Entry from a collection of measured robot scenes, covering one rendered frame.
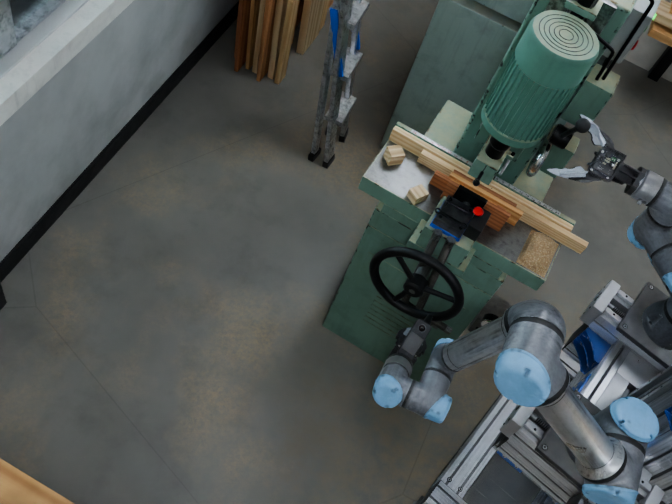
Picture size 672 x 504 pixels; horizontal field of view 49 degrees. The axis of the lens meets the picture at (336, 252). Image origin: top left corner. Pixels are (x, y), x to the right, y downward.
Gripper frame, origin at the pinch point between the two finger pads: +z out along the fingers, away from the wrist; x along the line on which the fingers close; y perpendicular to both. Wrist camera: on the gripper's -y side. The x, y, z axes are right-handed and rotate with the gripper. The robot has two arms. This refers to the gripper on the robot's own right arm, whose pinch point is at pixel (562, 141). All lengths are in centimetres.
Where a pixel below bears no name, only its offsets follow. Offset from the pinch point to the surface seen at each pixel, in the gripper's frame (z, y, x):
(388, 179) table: 35, -28, 30
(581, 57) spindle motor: 7.0, 10.9, -17.1
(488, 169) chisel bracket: 11.5, -21.7, 13.6
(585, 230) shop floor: -45, -169, 11
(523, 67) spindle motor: 17.2, 6.8, -9.8
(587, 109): -3.5, -24.9, -13.6
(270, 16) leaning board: 123, -131, -2
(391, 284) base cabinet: 19, -55, 60
